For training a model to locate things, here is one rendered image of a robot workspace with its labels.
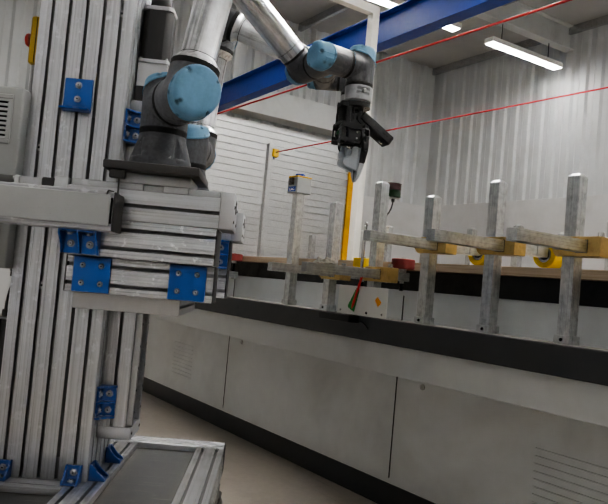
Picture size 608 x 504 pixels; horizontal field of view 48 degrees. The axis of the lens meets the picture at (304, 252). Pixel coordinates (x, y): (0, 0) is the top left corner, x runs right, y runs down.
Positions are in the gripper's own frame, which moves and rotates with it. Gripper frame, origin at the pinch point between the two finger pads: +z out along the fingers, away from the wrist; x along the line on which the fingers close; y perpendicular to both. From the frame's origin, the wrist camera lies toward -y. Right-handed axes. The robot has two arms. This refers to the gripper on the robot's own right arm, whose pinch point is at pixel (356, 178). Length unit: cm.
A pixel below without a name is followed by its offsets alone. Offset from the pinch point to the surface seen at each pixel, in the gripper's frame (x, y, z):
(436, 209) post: -17.9, -35.4, 2.0
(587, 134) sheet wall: -627, -622, -243
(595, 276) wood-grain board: 21, -64, 19
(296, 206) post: -91, -14, -2
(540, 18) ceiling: -646, -538, -403
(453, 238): 15.7, -21.9, 14.3
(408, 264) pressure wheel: -38, -39, 19
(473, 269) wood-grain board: -20, -52, 19
